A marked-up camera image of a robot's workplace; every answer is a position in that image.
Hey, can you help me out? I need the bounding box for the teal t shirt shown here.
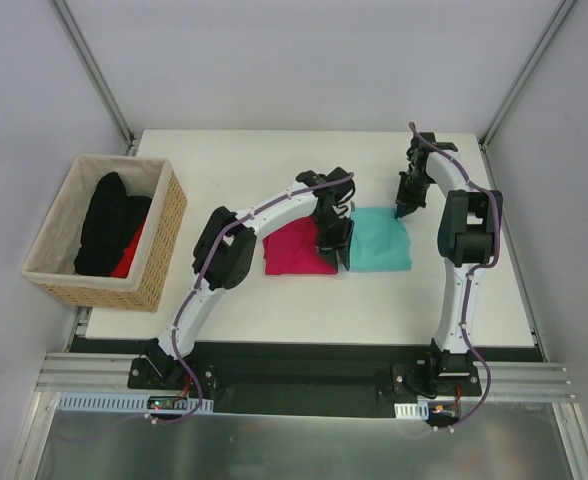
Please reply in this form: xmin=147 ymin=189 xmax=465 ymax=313
xmin=350 ymin=206 xmax=412 ymax=273

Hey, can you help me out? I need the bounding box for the pink t shirt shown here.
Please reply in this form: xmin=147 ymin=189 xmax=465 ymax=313
xmin=263 ymin=217 xmax=338 ymax=276

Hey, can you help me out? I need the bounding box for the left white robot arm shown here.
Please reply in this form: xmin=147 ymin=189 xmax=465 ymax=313
xmin=144 ymin=167 xmax=356 ymax=389

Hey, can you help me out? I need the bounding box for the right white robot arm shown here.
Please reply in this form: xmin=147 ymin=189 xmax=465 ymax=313
xmin=395 ymin=131 xmax=503 ymax=355

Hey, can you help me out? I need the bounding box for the red t shirt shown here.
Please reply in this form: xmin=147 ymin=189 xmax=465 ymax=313
xmin=110 ymin=220 xmax=145 ymax=278

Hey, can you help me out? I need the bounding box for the black t shirt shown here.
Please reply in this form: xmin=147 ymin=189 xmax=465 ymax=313
xmin=74 ymin=172 xmax=152 ymax=278

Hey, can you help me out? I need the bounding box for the wicker laundry basket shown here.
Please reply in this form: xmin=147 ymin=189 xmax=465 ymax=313
xmin=22 ymin=155 xmax=187 ymax=312

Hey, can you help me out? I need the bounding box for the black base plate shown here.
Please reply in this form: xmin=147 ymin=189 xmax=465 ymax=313
xmin=127 ymin=341 xmax=482 ymax=418

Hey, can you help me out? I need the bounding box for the right white cable duct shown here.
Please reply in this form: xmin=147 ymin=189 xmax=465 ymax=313
xmin=394 ymin=402 xmax=429 ymax=421

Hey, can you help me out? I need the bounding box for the white cable duct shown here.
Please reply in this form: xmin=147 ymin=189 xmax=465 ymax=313
xmin=58 ymin=393 xmax=214 ymax=415
xmin=394 ymin=402 xmax=429 ymax=421

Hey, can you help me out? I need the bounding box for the left rear aluminium post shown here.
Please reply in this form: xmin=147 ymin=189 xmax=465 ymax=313
xmin=48 ymin=0 xmax=136 ymax=149

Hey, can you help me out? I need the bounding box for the aluminium post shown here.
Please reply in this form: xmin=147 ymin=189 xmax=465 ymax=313
xmin=479 ymin=0 xmax=580 ymax=151
xmin=48 ymin=0 xmax=136 ymax=149

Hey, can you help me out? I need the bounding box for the right rear aluminium post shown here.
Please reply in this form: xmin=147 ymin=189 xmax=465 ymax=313
xmin=479 ymin=0 xmax=580 ymax=151

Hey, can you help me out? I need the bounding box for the left white cable duct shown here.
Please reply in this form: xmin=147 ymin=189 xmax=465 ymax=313
xmin=58 ymin=393 xmax=214 ymax=415

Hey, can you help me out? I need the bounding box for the aluminium rail frame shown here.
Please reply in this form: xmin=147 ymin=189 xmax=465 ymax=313
xmin=3 ymin=299 xmax=588 ymax=480

